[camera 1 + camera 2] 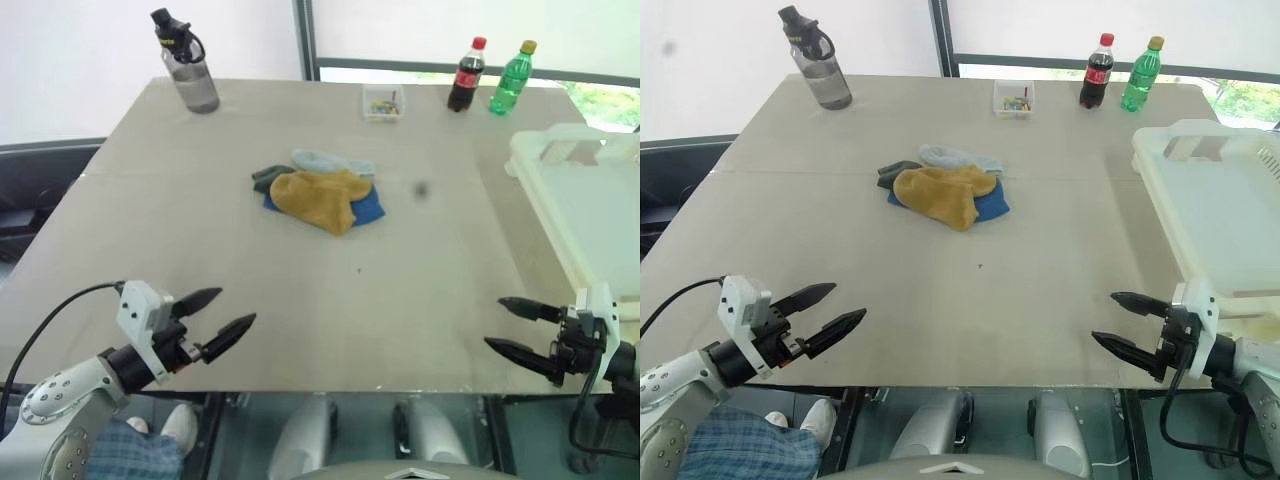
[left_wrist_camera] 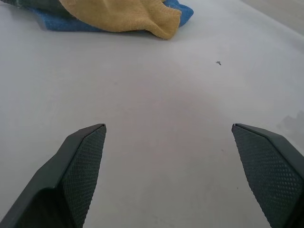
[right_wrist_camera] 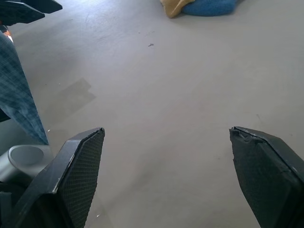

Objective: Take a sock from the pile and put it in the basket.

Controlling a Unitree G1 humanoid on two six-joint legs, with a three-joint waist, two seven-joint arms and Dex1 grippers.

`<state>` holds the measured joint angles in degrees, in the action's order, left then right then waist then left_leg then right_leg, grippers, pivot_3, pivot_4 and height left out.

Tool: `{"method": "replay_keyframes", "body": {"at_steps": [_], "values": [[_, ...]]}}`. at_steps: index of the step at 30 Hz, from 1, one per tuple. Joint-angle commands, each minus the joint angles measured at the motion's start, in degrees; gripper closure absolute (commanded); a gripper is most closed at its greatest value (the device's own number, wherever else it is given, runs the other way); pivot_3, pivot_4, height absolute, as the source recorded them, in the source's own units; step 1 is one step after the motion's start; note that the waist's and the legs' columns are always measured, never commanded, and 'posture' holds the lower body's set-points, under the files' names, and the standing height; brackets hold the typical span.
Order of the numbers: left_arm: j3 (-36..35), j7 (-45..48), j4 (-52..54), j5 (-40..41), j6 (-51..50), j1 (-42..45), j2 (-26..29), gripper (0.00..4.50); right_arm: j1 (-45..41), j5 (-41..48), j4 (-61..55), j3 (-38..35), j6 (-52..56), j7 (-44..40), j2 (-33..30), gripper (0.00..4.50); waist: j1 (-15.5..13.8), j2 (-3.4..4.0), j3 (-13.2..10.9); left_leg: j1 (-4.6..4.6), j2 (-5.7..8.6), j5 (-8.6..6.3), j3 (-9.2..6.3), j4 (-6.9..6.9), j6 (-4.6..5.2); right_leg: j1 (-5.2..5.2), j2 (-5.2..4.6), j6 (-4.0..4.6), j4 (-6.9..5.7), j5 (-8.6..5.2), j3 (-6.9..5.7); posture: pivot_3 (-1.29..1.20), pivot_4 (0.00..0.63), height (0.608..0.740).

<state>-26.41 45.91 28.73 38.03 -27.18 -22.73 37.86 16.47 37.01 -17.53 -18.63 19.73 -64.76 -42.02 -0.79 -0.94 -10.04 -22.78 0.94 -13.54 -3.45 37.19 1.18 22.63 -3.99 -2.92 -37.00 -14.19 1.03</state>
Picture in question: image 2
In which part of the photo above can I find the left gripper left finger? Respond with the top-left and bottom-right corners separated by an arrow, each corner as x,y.
0,123 -> 107,228

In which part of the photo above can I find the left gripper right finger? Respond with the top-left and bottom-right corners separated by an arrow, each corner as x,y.
231,123 -> 304,228

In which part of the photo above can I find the yellow sock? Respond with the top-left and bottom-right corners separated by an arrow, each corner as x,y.
58,0 -> 182,40

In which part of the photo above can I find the blue sock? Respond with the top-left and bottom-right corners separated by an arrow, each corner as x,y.
23,4 -> 107,33
162,0 -> 194,28

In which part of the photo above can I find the dark grey sock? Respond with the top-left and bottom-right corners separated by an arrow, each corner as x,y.
0,0 -> 70,18

